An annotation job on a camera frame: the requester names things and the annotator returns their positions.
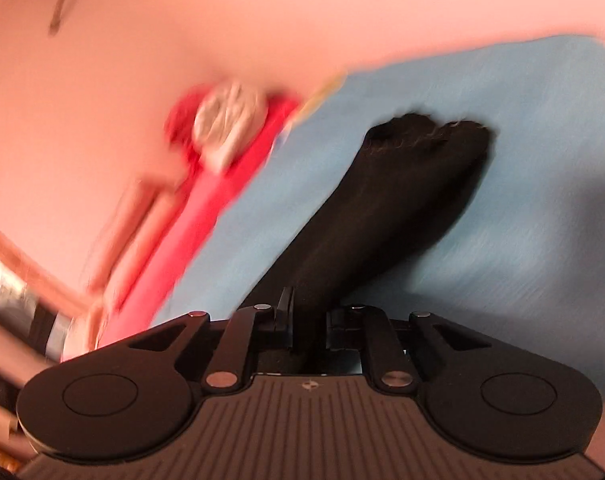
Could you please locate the grey and black blurred object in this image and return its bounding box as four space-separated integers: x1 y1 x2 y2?
0 249 76 363

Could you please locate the red blanket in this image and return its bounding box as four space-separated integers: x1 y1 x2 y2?
95 85 303 351

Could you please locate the beige crumpled cloth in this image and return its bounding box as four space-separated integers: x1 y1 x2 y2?
193 81 269 171

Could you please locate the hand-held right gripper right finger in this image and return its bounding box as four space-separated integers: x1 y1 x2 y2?
326 304 490 396

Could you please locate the blue floral bed sheet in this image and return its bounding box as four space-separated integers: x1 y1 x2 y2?
147 35 605 391

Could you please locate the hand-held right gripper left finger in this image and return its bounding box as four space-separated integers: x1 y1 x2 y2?
125 286 297 392

